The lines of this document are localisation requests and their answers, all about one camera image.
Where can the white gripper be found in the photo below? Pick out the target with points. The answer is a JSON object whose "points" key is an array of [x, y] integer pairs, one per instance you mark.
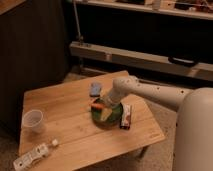
{"points": [[111, 98]]}

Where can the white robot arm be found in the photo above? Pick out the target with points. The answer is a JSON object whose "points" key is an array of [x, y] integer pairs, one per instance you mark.
{"points": [[193, 149]]}

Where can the white ceramic cup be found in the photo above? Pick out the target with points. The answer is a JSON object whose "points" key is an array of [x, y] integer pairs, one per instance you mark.
{"points": [[34, 121]]}

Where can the orange carrot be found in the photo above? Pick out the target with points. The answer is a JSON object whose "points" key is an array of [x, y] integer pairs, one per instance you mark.
{"points": [[97, 106]]}

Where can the small red white box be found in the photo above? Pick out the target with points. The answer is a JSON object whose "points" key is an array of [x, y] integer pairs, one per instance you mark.
{"points": [[126, 117]]}

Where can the wooden table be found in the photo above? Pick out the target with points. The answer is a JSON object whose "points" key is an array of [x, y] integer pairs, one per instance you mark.
{"points": [[67, 118]]}

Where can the metal stand pole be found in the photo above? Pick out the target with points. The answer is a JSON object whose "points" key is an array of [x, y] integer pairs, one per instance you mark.
{"points": [[79, 35]]}

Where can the long grey case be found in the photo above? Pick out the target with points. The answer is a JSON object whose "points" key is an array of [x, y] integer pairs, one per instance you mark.
{"points": [[140, 60]]}

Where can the wooden shelf board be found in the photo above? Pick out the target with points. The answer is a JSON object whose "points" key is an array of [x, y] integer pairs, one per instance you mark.
{"points": [[143, 8]]}

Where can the black case handle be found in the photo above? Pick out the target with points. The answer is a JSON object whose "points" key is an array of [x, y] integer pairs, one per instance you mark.
{"points": [[185, 63]]}

